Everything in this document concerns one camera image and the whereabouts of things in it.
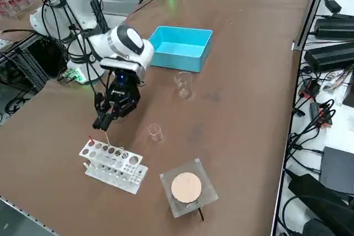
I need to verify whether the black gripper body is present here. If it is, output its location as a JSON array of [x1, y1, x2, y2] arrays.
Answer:
[[104, 71, 141, 104]]

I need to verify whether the glass test tube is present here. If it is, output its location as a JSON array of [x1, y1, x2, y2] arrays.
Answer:
[[118, 146, 130, 169]]

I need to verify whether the small glass beaker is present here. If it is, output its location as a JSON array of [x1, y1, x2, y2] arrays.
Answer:
[[148, 123, 163, 143]]

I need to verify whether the white test tube rack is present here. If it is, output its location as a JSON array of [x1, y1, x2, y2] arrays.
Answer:
[[79, 139, 149, 195]]

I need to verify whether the large glass beaker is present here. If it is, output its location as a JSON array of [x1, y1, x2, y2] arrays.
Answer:
[[174, 71, 194, 99]]

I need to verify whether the blue plastic bin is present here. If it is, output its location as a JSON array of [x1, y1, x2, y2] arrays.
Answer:
[[148, 25, 214, 73]]

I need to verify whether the black red connector box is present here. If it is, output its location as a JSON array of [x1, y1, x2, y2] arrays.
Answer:
[[300, 80, 321, 100], [309, 102, 336, 128]]

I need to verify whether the black power brick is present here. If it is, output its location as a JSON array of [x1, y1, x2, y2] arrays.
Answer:
[[304, 41, 354, 73], [314, 13, 354, 41]]

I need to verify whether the small black power adapter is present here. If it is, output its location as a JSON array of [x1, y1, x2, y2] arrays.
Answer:
[[324, 0, 342, 13]]

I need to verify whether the black flat case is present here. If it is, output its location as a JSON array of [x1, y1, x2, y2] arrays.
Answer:
[[320, 146, 354, 196]]

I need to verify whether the black metal frame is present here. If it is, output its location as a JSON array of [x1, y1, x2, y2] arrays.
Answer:
[[0, 33, 70, 93]]

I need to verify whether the aluminium frame post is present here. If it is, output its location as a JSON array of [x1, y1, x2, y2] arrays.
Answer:
[[292, 0, 332, 51]]

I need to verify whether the colourful wire bundle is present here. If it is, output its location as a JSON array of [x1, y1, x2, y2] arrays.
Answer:
[[325, 67, 354, 92]]

